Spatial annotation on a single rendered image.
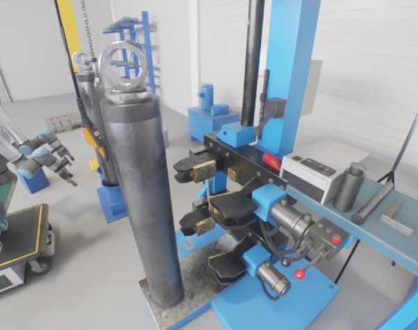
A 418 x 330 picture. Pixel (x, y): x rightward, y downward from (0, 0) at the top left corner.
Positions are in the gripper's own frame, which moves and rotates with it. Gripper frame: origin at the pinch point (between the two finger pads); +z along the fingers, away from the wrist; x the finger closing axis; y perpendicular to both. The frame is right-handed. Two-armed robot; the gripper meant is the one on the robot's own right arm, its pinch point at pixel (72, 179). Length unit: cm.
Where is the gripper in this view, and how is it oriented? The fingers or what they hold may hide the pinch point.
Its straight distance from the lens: 185.8
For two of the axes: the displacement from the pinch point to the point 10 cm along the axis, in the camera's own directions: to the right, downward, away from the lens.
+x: 6.6, 4.7, -5.8
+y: -7.1, 6.4, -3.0
